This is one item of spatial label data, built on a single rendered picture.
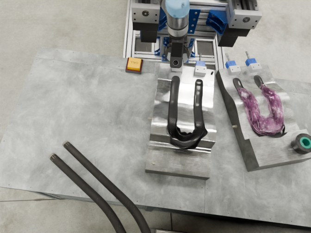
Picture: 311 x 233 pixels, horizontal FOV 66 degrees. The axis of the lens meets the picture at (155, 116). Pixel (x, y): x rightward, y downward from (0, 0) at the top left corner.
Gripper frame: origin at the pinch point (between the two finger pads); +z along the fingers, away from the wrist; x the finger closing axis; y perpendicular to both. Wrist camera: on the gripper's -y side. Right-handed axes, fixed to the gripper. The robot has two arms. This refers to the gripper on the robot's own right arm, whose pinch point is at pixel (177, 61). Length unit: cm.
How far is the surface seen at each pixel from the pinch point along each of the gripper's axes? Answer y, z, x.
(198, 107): -19.1, 5.3, -10.9
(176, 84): -8.9, 5.1, -0.3
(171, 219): -75, 86, -2
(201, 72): -2.4, 3.9, -11.1
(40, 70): -6, 4, 67
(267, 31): 112, 124, -82
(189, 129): -31.3, -2.6, -7.4
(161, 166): -46.5, 1.5, 2.3
